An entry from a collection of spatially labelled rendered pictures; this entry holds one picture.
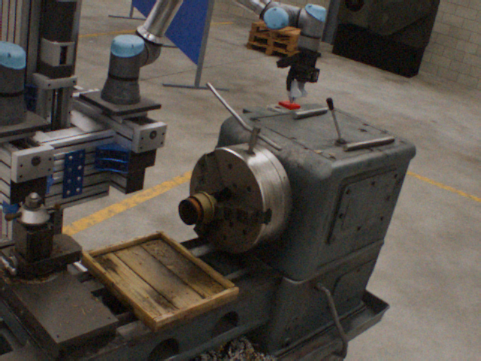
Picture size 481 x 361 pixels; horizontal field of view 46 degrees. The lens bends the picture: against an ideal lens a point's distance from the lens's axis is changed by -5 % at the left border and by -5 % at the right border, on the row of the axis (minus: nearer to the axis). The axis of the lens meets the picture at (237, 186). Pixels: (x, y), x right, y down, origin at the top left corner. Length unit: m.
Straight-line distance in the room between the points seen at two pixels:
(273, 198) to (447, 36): 10.14
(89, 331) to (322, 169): 0.80
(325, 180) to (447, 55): 10.06
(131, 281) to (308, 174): 0.59
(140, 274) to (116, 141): 0.65
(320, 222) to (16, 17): 1.19
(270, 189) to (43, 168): 0.70
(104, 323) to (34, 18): 1.11
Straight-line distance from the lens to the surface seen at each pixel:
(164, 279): 1.68
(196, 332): 1.70
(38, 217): 1.41
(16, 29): 2.06
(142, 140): 2.09
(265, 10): 1.95
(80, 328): 1.35
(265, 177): 1.65
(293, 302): 1.92
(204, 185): 1.67
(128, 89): 2.15
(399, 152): 2.03
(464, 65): 11.62
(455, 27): 11.61
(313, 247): 1.80
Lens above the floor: 1.84
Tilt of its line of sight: 24 degrees down
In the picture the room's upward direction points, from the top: 12 degrees clockwise
